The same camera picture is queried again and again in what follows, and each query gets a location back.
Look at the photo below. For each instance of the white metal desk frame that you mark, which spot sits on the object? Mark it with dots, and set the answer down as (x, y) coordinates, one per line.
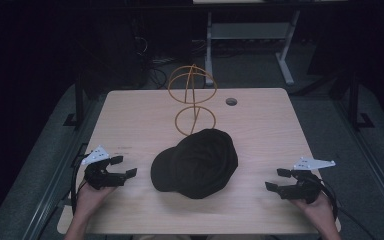
(246, 31)

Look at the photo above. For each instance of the black baseball cap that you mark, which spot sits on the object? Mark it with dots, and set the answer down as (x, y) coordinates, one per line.
(196, 165)

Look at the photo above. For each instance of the person's right hand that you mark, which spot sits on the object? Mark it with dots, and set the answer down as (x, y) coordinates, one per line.
(321, 213)

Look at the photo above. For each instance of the black metal stand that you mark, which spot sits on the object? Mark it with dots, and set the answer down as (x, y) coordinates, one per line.
(355, 100)
(79, 100)

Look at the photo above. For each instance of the person's left hand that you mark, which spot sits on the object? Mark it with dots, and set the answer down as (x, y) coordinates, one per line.
(88, 200)

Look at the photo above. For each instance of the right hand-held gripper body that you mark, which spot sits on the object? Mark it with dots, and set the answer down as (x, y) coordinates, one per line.
(305, 191)

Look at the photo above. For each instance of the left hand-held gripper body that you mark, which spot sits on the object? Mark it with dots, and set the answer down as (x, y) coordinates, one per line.
(97, 177)

